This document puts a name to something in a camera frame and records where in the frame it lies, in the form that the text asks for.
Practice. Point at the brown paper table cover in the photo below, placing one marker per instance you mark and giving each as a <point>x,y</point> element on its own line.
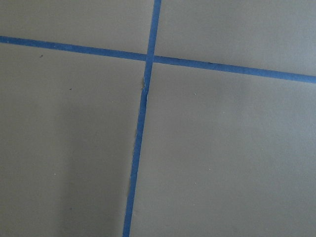
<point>157,118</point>

